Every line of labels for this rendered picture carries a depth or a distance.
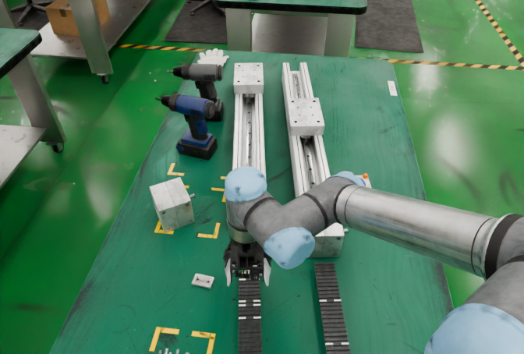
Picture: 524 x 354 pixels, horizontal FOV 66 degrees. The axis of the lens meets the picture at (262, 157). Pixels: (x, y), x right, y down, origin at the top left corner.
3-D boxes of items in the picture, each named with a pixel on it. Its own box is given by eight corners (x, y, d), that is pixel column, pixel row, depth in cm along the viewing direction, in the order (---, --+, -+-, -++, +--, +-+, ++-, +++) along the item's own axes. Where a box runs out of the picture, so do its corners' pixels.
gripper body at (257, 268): (229, 284, 86) (226, 251, 78) (231, 249, 92) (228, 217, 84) (265, 283, 86) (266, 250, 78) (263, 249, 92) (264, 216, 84)
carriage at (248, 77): (263, 100, 151) (263, 84, 147) (234, 100, 151) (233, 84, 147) (262, 77, 163) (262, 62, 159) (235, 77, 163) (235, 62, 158)
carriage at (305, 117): (322, 141, 133) (324, 125, 129) (289, 142, 133) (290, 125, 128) (316, 113, 145) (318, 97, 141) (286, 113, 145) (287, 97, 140)
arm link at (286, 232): (334, 219, 66) (292, 181, 73) (281, 254, 61) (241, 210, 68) (330, 246, 72) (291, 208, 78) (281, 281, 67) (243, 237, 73)
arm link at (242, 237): (227, 202, 81) (267, 201, 81) (228, 217, 84) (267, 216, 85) (225, 232, 76) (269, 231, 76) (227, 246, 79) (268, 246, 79)
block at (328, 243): (348, 256, 107) (354, 235, 101) (302, 258, 107) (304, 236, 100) (342, 229, 114) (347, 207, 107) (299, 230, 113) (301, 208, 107)
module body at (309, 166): (334, 230, 114) (338, 210, 108) (299, 230, 113) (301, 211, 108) (305, 79, 173) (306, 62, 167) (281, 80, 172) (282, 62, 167)
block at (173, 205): (203, 219, 116) (199, 197, 110) (164, 233, 113) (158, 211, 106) (192, 196, 123) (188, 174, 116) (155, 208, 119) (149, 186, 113)
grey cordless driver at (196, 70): (224, 122, 150) (220, 71, 136) (171, 120, 151) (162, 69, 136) (226, 110, 156) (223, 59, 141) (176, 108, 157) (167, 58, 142)
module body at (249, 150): (267, 231, 113) (267, 211, 107) (231, 231, 113) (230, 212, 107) (260, 80, 172) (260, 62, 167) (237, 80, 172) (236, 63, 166)
